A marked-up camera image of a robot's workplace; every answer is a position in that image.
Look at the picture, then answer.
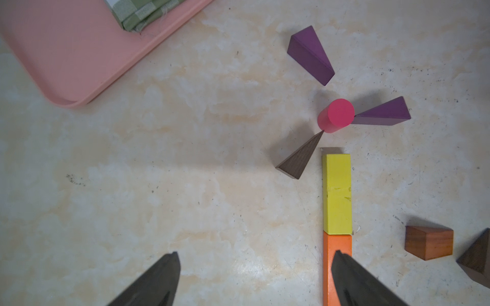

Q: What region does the green checkered cloth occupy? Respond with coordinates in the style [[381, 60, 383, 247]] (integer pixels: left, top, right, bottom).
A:
[[105, 0, 185, 33]]

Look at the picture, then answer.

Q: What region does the pink cylinder block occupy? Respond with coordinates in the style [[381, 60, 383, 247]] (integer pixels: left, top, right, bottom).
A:
[[317, 99, 355, 133]]

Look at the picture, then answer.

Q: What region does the purple wedge block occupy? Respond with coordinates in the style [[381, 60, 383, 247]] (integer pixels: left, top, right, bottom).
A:
[[287, 25, 335, 86], [352, 96, 412, 126]]

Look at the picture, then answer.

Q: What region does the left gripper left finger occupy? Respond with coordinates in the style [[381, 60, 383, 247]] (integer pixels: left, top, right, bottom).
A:
[[108, 252, 181, 306]]

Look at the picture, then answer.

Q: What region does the yellow long block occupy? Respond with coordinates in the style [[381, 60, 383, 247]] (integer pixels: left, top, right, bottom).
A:
[[322, 154, 352, 235]]

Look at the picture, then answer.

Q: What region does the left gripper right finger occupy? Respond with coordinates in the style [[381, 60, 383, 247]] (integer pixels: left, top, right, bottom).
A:
[[330, 251, 408, 306]]

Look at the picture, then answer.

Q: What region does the pink plastic tray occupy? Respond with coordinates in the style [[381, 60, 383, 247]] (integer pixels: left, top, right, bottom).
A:
[[1, 0, 207, 108]]

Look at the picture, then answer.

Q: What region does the orange long block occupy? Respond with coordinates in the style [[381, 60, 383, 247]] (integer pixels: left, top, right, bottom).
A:
[[322, 232, 352, 306]]

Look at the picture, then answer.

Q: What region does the orange brown block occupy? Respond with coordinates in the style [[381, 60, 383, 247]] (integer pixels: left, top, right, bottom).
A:
[[405, 226, 454, 261]]

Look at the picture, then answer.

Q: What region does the dark brown block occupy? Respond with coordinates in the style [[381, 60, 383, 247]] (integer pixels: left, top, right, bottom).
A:
[[276, 131, 324, 179], [456, 228, 489, 288]]

